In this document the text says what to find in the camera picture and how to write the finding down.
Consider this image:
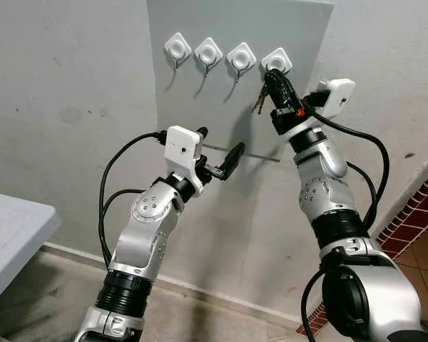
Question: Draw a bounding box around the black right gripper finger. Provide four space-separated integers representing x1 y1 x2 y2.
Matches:
273 68 301 108
265 68 288 110

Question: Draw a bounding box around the white folding table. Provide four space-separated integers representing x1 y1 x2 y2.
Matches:
0 190 63 311

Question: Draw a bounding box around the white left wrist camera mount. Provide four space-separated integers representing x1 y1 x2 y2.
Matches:
163 125 205 190

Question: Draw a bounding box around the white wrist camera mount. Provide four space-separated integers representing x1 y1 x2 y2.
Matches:
302 78 357 119
163 125 205 190

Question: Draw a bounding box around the grey wall board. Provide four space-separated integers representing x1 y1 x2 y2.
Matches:
146 0 335 164

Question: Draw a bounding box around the white adhesive wall hook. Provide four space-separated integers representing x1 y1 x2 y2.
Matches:
162 31 193 73
259 46 294 78
225 41 258 82
193 36 225 76

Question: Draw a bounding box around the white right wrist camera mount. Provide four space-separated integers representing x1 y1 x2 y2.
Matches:
302 78 357 119

